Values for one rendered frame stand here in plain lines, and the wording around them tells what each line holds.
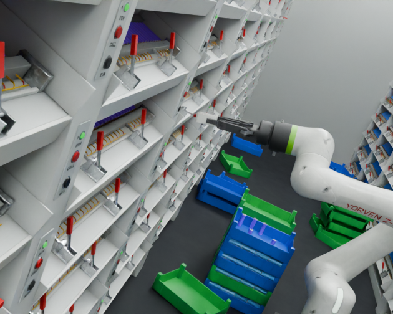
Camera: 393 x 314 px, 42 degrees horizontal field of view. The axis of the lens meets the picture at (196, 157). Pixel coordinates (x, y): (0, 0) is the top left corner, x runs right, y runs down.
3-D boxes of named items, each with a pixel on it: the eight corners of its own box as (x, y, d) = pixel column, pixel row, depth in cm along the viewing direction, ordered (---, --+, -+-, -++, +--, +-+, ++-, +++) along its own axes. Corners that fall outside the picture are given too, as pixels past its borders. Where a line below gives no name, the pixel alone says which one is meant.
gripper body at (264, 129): (266, 149, 155) (236, 141, 156) (268, 142, 163) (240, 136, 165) (272, 125, 153) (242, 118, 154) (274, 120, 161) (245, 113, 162)
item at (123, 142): (153, 147, 140) (186, 111, 136) (47, 232, 82) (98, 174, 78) (99, 96, 140) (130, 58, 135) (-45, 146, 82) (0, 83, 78)
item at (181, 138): (185, 149, 212) (207, 125, 208) (141, 194, 155) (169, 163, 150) (150, 115, 212) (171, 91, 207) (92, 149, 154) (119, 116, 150)
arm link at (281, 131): (293, 119, 160) (292, 124, 151) (284, 154, 163) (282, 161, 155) (274, 114, 161) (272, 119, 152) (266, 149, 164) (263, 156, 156)
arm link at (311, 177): (401, 207, 156) (420, 189, 147) (398, 239, 149) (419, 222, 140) (289, 167, 157) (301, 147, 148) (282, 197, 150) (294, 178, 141)
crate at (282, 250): (289, 246, 248) (295, 232, 245) (287, 265, 229) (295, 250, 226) (232, 220, 251) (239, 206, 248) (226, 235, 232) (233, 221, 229)
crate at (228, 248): (282, 260, 250) (289, 246, 248) (279, 279, 231) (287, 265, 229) (226, 233, 253) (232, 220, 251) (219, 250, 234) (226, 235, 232)
